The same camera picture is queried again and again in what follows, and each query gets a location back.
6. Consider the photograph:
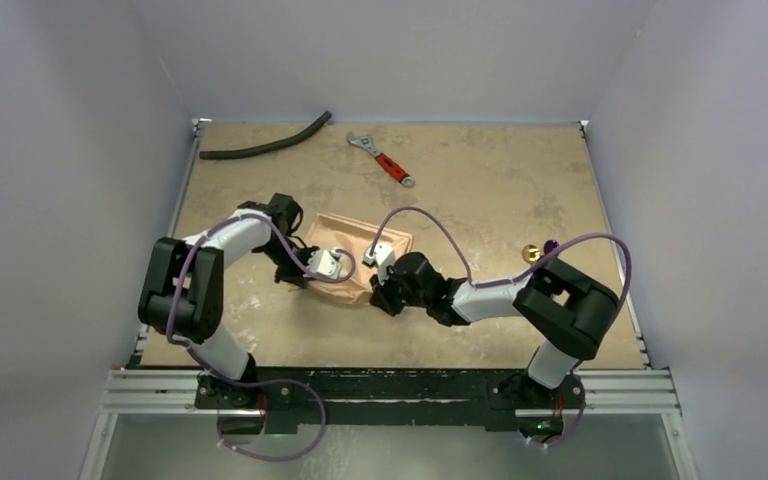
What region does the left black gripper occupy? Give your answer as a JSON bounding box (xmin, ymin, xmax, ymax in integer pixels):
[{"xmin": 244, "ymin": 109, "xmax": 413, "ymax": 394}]
[{"xmin": 258, "ymin": 238, "xmax": 319, "ymax": 289}]

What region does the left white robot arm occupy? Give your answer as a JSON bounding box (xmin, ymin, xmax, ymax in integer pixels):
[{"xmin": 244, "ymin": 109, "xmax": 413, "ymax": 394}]
[{"xmin": 137, "ymin": 193, "xmax": 317, "ymax": 409}]

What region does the orange cloth napkin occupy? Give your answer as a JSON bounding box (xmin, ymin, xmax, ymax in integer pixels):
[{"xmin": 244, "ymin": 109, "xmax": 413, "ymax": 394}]
[{"xmin": 303, "ymin": 213, "xmax": 378, "ymax": 305}]

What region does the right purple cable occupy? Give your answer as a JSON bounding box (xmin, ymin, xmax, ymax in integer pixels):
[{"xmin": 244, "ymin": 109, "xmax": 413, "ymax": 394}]
[{"xmin": 367, "ymin": 206, "xmax": 633, "ymax": 450}]

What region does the black foam hose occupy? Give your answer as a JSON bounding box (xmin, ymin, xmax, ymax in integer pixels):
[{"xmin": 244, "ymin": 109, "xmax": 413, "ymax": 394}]
[{"xmin": 199, "ymin": 111, "xmax": 333, "ymax": 162}]

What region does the purple spoon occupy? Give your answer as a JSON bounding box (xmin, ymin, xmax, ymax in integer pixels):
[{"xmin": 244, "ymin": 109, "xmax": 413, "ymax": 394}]
[{"xmin": 543, "ymin": 239, "xmax": 560, "ymax": 255}]

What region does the aluminium frame rail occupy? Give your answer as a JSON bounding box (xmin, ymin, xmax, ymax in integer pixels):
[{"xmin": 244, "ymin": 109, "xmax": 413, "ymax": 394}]
[{"xmin": 100, "ymin": 370, "xmax": 681, "ymax": 415}]

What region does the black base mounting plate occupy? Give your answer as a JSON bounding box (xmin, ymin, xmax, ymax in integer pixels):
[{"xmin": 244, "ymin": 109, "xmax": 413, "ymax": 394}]
[{"xmin": 194, "ymin": 366, "xmax": 585, "ymax": 435}]

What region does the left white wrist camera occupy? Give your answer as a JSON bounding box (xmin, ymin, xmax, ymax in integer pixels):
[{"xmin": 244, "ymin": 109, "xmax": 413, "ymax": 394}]
[{"xmin": 307, "ymin": 249, "xmax": 342, "ymax": 281}]

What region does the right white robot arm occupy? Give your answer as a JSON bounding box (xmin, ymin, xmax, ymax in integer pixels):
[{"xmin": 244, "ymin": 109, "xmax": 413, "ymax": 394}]
[{"xmin": 370, "ymin": 252, "xmax": 621, "ymax": 407}]

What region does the red handled adjustable wrench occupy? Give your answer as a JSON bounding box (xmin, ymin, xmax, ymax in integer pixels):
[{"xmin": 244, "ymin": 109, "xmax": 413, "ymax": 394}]
[{"xmin": 346, "ymin": 132, "xmax": 416, "ymax": 188}]

